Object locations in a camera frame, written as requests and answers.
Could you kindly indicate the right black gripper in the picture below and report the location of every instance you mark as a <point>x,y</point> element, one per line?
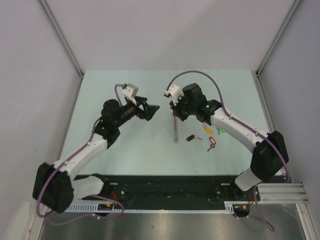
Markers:
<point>176,108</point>

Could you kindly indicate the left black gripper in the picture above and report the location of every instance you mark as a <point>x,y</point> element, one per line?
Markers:
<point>150,109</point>

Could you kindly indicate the silver red keyring holder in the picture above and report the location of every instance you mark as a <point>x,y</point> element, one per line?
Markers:
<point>175,129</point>

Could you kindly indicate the key with black tag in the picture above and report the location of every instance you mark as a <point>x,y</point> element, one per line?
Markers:
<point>193,137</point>

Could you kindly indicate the key with red tag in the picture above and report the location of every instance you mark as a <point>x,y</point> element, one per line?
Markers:
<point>212,144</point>

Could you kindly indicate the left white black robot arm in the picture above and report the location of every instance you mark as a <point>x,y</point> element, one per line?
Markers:
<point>56,185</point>

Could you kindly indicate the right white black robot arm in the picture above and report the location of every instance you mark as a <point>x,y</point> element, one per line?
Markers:
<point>269,152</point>

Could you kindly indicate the key with yellow tag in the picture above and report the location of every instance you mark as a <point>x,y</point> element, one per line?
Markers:
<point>207,129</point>

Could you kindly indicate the key with green tag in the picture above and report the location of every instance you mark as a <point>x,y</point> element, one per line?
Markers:
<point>220,131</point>

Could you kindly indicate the aluminium extrusion crossbar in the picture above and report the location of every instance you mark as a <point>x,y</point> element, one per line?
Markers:
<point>282,193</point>

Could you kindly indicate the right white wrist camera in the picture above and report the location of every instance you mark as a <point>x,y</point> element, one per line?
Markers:
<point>175,93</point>

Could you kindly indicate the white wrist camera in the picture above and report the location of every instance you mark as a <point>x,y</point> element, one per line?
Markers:
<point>130,91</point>
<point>175,93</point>

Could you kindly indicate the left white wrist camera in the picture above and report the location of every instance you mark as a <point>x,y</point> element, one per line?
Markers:
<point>130,91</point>

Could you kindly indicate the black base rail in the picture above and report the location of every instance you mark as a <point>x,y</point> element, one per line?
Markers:
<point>174,192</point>

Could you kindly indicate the white slotted cable duct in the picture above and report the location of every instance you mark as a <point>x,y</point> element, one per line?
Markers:
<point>226,207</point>

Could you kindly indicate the left aluminium frame post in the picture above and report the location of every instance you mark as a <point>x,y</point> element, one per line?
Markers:
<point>57,30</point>

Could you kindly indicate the aluminium frame post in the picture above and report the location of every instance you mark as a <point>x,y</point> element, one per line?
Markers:
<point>57,30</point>
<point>279,35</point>

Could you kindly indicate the right aluminium frame post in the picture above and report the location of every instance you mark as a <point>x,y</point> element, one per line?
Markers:
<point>279,35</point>

